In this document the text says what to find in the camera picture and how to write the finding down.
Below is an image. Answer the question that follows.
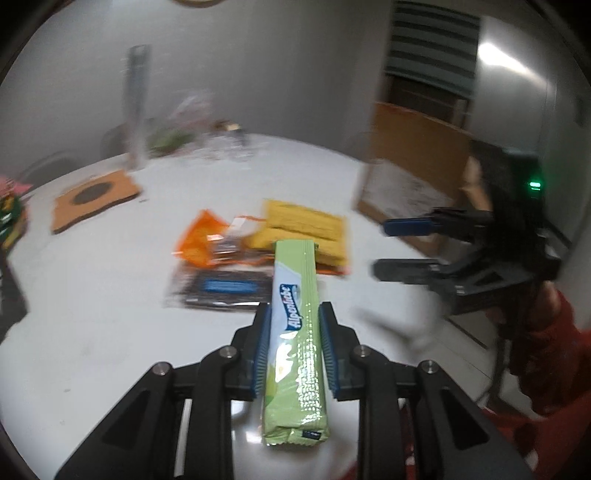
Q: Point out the green Alpenliebe candy pack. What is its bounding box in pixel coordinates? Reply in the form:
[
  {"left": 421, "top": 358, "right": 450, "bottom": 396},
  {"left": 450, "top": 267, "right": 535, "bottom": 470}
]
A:
[{"left": 263, "top": 239, "right": 329, "bottom": 446}]

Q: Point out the yellow snack packet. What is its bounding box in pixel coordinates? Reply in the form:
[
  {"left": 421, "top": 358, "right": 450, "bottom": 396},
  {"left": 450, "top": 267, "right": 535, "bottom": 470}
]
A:
[{"left": 245, "top": 199, "right": 349, "bottom": 270}]

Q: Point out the black sesame bar packet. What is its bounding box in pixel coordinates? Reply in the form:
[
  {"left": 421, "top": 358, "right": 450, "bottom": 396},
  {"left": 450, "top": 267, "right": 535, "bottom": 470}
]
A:
[{"left": 164, "top": 263, "right": 273, "bottom": 311}]

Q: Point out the orange chicken leg packet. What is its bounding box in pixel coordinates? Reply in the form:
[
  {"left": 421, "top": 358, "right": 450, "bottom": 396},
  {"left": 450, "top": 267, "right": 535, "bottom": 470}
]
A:
[{"left": 173, "top": 210, "right": 349, "bottom": 275}]

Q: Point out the brown cardboard box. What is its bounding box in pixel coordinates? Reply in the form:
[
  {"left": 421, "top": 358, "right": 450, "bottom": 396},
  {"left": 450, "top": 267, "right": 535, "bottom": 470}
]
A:
[{"left": 356, "top": 102, "right": 471, "bottom": 224}]

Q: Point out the orange toast-shaped coaster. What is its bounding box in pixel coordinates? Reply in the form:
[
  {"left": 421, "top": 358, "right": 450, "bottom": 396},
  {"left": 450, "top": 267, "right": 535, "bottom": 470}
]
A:
[{"left": 51, "top": 170, "right": 141, "bottom": 234}]

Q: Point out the green snack packets pile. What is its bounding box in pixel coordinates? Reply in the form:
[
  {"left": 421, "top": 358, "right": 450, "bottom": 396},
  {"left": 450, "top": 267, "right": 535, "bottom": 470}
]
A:
[{"left": 0, "top": 193, "right": 27, "bottom": 252}]

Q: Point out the clear crumpled plastic wrapper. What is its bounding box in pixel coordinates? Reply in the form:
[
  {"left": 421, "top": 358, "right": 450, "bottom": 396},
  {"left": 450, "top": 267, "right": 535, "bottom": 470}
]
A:
[{"left": 147, "top": 89, "right": 269, "bottom": 161}]

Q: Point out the clear tall plastic tube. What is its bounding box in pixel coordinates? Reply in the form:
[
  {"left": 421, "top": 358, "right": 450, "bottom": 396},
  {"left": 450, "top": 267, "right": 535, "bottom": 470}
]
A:
[{"left": 123, "top": 44, "right": 151, "bottom": 171}]

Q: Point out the window with frame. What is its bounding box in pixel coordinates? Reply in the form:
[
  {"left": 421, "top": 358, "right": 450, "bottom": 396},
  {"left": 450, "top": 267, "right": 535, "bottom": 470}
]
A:
[{"left": 385, "top": 1, "right": 481, "bottom": 100}]

